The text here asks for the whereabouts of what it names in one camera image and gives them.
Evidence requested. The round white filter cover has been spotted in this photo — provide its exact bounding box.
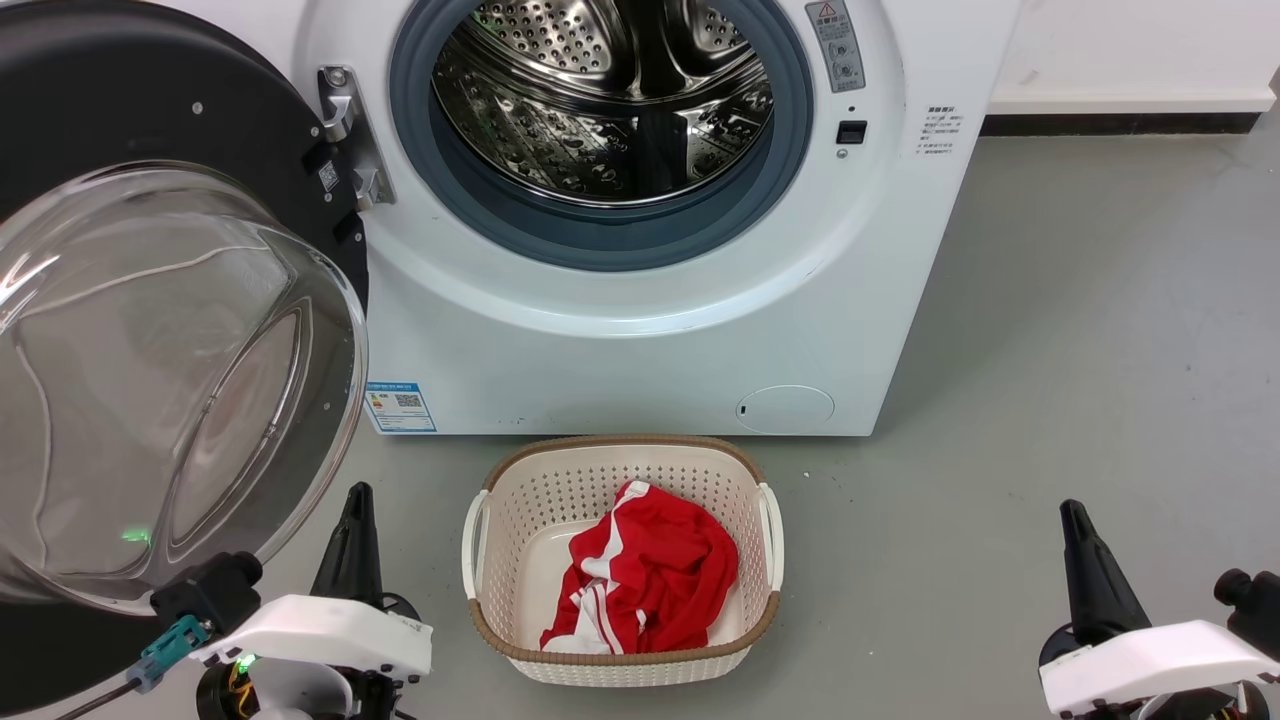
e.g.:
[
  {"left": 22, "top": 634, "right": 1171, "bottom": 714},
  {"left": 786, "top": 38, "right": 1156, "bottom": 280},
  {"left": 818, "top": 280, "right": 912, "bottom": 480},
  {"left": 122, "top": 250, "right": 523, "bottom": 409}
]
[{"left": 735, "top": 384, "right": 836, "bottom": 437}]

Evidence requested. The white front-load washing machine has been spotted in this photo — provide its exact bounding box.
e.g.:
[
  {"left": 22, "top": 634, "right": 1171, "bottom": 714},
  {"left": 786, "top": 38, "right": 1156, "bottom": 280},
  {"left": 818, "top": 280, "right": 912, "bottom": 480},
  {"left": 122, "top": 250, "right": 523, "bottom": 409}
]
[{"left": 150, "top": 0, "right": 1023, "bottom": 439}]

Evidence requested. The silver metal door hinge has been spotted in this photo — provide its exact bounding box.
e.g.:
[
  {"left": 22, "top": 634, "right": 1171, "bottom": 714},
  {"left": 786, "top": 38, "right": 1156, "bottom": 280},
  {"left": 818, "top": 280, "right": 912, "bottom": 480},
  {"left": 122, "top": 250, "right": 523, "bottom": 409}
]
[{"left": 317, "top": 64, "right": 397, "bottom": 212}]

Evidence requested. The blue energy label sticker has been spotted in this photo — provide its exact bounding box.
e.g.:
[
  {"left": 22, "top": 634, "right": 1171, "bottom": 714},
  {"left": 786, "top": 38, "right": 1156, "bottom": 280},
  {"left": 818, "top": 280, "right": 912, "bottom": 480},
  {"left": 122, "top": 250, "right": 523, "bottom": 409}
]
[{"left": 364, "top": 380, "right": 439, "bottom": 435}]

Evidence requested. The red and white garment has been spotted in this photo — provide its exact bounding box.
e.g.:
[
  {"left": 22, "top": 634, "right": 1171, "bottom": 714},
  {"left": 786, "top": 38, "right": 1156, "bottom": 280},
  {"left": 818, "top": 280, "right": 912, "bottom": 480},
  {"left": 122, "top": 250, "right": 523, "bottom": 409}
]
[{"left": 539, "top": 480, "right": 740, "bottom": 657}]

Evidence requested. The black round glass washer door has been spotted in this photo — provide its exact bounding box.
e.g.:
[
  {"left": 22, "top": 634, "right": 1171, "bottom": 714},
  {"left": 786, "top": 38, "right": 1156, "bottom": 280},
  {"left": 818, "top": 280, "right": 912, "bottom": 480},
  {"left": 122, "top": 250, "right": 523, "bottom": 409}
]
[{"left": 0, "top": 0, "right": 372, "bottom": 717}]

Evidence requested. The cream plastic laundry basket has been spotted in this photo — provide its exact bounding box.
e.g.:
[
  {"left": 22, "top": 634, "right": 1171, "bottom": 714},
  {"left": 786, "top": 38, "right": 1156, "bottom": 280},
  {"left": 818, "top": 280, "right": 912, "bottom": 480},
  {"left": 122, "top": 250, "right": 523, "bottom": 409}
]
[{"left": 461, "top": 434, "right": 785, "bottom": 689}]

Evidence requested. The black left connector block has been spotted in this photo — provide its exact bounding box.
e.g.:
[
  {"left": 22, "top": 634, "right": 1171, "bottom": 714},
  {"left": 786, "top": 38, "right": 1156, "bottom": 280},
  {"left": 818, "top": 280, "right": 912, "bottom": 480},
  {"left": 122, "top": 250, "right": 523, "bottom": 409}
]
[{"left": 150, "top": 551, "right": 264, "bottom": 637}]

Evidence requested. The black printed text sticker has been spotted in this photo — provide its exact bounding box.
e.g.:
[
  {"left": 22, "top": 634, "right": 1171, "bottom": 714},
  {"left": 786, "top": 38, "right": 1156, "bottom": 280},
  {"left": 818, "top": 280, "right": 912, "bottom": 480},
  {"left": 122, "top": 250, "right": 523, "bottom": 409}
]
[{"left": 914, "top": 104, "right": 967, "bottom": 158}]

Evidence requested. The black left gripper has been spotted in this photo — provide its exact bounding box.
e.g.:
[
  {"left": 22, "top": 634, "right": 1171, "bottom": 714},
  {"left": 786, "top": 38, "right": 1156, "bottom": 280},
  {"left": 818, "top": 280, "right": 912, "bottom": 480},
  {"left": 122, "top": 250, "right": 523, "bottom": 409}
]
[{"left": 195, "top": 481, "right": 423, "bottom": 720}]

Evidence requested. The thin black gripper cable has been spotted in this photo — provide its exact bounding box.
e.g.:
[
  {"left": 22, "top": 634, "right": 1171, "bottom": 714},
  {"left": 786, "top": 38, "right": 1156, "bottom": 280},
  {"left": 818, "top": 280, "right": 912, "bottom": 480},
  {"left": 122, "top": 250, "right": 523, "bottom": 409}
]
[{"left": 55, "top": 680, "right": 141, "bottom": 720}]

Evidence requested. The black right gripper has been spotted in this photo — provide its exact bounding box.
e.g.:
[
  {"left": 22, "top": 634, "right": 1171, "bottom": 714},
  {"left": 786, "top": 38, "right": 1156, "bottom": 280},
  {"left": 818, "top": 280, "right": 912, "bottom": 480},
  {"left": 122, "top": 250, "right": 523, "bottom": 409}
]
[{"left": 1059, "top": 499, "right": 1280, "bottom": 720}]

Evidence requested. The grey warning label sticker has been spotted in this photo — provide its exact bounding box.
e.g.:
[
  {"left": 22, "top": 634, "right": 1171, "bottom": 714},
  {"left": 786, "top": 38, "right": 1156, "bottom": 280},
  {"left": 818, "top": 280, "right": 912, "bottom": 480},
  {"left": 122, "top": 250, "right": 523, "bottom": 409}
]
[{"left": 805, "top": 0, "right": 867, "bottom": 94}]

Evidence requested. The teal cable connector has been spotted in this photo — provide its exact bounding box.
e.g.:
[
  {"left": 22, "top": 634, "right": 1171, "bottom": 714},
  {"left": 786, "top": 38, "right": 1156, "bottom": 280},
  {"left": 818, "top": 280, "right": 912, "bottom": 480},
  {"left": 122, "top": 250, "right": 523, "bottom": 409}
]
[{"left": 127, "top": 614, "right": 212, "bottom": 694}]

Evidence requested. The stainless steel washer drum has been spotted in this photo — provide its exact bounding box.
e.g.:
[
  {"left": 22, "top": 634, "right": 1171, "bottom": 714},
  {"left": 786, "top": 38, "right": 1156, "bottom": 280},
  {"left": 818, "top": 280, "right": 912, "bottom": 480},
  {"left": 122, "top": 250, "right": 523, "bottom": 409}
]
[{"left": 431, "top": 0, "right": 776, "bottom": 209}]

